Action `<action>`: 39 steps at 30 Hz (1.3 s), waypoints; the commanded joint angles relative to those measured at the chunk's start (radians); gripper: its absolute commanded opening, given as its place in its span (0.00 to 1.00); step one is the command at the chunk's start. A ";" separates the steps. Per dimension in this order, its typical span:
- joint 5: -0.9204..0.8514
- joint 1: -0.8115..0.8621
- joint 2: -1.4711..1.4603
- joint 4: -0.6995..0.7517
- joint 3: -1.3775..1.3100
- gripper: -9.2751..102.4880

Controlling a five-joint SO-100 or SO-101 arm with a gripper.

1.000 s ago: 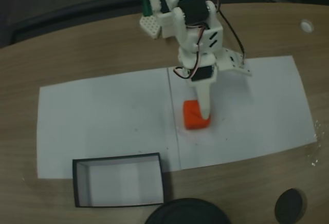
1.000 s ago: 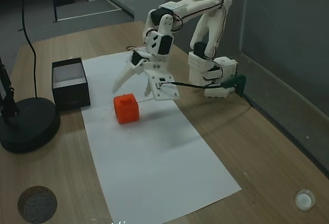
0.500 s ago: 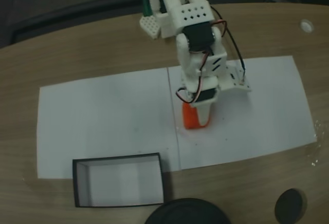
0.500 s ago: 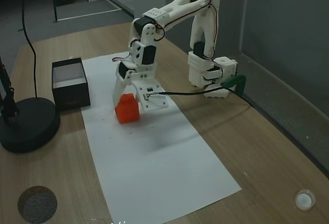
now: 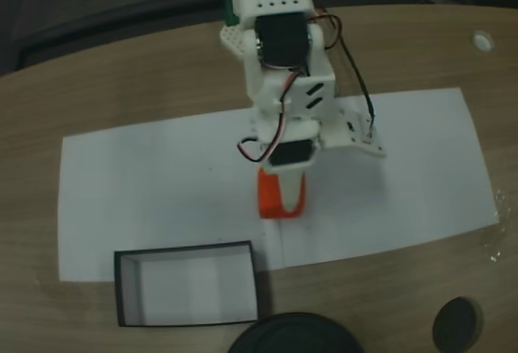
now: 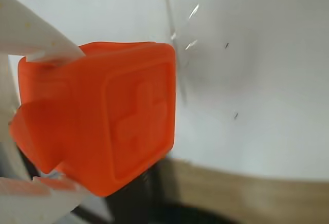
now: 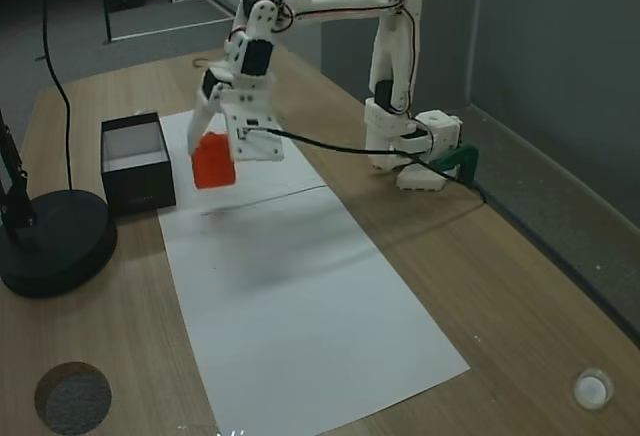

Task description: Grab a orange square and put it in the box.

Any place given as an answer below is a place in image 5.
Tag black open box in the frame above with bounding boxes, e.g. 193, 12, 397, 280
113, 240, 260, 328

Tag green table clamp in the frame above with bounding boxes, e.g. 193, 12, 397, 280
223, 0, 240, 27

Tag round table cable hole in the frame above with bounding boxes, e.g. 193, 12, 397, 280
431, 296, 485, 353

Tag white paper sheet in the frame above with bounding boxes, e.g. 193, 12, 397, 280
278, 87, 499, 268
58, 108, 289, 283

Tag white round cap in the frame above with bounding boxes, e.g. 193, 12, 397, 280
472, 30, 495, 52

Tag black camera cable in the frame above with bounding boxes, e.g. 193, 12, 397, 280
311, 12, 377, 136

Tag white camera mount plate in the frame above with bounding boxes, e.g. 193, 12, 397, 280
323, 100, 389, 160

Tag orange cube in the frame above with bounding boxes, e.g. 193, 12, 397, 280
257, 168, 308, 221

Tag black round stand base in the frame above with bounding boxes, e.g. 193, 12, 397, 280
227, 311, 359, 353

